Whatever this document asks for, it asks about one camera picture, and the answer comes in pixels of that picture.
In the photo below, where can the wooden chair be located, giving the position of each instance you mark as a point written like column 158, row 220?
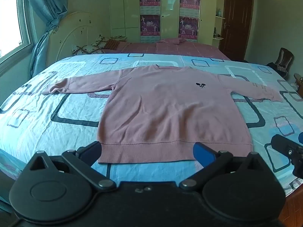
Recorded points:
column 283, row 59

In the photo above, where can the window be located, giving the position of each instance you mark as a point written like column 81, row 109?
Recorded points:
column 11, row 16

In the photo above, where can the wooden nightstand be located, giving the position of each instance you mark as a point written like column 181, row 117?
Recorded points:
column 298, row 81

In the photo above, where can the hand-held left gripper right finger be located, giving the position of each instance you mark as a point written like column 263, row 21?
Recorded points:
column 203, row 151

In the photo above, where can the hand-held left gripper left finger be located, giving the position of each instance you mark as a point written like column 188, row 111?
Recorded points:
column 91, row 152

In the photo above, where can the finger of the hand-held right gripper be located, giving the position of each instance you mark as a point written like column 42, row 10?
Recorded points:
column 287, row 147

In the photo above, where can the patterned pillow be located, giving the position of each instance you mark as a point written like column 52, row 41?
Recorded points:
column 91, row 47

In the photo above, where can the cream headboard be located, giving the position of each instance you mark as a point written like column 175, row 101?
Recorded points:
column 71, row 30

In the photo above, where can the cream corner shelf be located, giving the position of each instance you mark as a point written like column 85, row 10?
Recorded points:
column 220, row 16

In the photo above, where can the pink bedsheet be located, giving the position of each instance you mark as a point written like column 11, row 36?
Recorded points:
column 177, row 49

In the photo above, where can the blue patterned bedsheet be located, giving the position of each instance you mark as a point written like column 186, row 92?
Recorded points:
column 47, row 134

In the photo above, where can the pink sweater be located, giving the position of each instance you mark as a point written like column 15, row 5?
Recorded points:
column 165, row 111

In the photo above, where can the brown wooden door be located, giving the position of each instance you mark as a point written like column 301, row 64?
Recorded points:
column 236, row 21

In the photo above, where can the blue curtain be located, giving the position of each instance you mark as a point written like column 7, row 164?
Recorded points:
column 45, row 28

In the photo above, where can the crumpled pink cloth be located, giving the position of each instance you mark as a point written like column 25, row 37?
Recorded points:
column 176, row 41

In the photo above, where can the cream wardrobe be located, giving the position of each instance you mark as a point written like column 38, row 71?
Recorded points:
column 170, row 9

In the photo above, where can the brown striped pillow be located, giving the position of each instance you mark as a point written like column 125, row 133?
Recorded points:
column 116, row 44

